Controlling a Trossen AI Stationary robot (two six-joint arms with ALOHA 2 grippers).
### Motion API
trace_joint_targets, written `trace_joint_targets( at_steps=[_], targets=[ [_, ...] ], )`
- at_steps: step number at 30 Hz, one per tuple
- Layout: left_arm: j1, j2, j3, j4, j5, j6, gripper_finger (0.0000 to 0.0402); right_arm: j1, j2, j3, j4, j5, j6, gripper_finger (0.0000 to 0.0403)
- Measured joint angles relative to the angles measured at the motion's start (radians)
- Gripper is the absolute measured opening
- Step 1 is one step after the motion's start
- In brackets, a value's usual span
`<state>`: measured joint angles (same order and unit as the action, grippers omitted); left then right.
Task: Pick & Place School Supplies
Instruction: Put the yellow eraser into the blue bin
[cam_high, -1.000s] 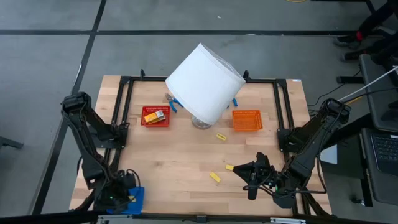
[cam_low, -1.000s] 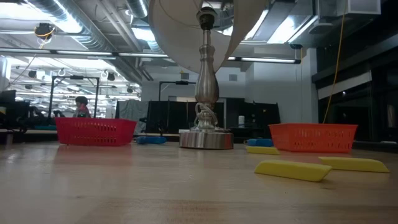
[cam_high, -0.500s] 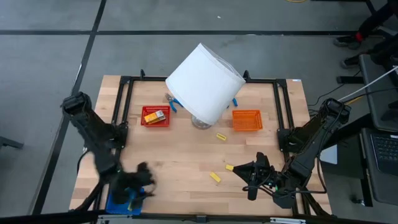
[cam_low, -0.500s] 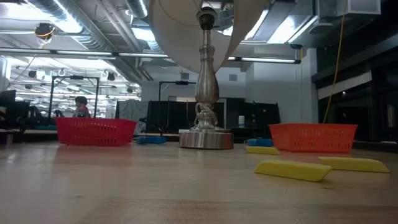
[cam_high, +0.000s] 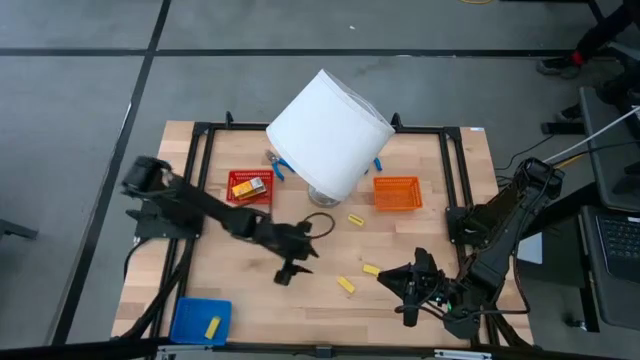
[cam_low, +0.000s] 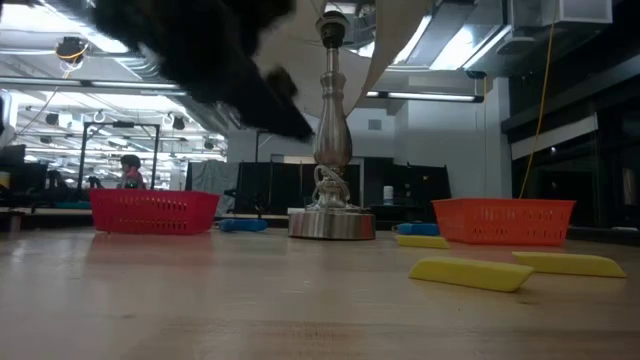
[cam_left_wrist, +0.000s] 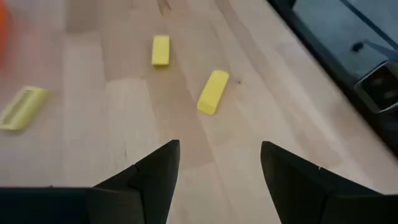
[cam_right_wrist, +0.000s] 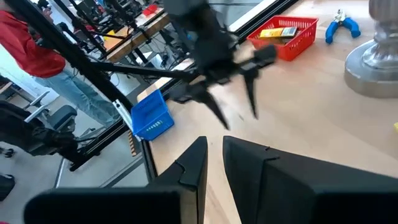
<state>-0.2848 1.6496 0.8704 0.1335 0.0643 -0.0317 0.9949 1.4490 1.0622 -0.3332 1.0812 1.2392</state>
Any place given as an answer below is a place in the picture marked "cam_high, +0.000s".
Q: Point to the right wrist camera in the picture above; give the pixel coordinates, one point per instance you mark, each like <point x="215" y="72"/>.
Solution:
<point x="410" y="312"/>

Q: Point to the yellow eraser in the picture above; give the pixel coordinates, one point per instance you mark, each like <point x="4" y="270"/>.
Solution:
<point x="212" y="327"/>
<point x="371" y="270"/>
<point x="356" y="220"/>
<point x="346" y="284"/>

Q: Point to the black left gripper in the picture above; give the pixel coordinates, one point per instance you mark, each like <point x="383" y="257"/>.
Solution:
<point x="282" y="240"/>

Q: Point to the orange plastic basket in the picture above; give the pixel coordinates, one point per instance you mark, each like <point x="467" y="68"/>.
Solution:
<point x="397" y="193"/>

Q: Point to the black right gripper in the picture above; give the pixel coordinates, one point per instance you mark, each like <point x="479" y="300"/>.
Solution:
<point x="427" y="280"/>

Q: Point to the person's shoe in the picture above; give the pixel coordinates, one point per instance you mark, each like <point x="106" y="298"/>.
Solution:
<point x="555" y="66"/>

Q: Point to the person's leg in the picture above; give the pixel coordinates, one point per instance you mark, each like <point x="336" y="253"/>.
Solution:
<point x="600" y="30"/>

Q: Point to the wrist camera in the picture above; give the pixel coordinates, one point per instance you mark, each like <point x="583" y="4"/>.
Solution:
<point x="283" y="278"/>
<point x="410" y="312"/>

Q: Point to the yellow green crayon box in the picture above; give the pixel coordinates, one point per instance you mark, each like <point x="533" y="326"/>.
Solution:
<point x="242" y="189"/>

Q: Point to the silver lamp with white shade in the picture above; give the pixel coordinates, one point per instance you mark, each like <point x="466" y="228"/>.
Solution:
<point x="330" y="130"/>

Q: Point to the red plastic basket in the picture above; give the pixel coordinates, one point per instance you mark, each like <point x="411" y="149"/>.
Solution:
<point x="235" y="175"/>

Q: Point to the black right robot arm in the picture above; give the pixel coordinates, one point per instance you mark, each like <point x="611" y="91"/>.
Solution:
<point x="500" y="210"/>

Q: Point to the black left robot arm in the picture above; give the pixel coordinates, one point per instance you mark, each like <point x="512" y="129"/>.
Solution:
<point x="200" y="202"/>

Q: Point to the black laptop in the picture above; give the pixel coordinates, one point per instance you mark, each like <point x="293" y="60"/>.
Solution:
<point x="617" y="260"/>

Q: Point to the black metal table frame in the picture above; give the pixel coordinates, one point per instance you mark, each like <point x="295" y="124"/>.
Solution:
<point x="240" y="126"/>

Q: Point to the blue plastic tray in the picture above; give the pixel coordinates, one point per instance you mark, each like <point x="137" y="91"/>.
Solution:
<point x="192" y="320"/>

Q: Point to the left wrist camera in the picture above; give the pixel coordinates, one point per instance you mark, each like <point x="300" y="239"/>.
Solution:
<point x="283" y="278"/>

